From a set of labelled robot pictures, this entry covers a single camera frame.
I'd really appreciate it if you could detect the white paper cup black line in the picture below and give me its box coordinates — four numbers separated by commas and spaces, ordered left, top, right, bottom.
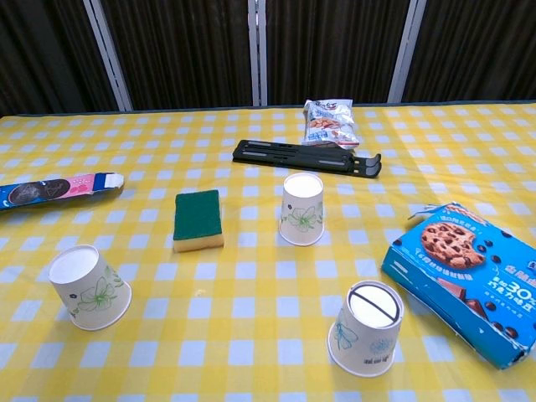
327, 280, 405, 379

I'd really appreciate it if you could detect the blue chocolate chip cookie box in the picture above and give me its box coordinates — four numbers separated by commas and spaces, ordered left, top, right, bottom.
379, 202, 536, 371

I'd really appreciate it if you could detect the black folding stand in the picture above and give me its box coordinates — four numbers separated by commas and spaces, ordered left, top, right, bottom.
231, 139, 383, 179

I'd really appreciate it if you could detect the white metal frame post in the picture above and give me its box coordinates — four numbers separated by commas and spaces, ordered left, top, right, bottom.
387, 0, 428, 104
247, 0, 269, 107
82, 0, 134, 112

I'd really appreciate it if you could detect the dark screen panel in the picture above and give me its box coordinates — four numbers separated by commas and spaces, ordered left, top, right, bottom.
101, 0, 255, 112
402, 0, 536, 104
0, 0, 117, 118
265, 0, 412, 106

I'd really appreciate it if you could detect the white snack bag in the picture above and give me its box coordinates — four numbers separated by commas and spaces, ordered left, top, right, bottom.
301, 98, 362, 148

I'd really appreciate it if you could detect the yellow checkered tablecloth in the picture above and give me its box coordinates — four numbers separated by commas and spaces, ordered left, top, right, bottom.
0, 100, 536, 402

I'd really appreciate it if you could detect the green and yellow sponge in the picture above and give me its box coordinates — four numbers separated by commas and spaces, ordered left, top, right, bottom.
173, 189, 225, 254

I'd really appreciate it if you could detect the white paper cup green flower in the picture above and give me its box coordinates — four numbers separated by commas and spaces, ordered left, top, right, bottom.
47, 244, 133, 332
278, 172, 326, 247

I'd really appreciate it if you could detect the blue sandwich cookie package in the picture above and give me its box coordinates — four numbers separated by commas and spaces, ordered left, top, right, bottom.
0, 172, 126, 214

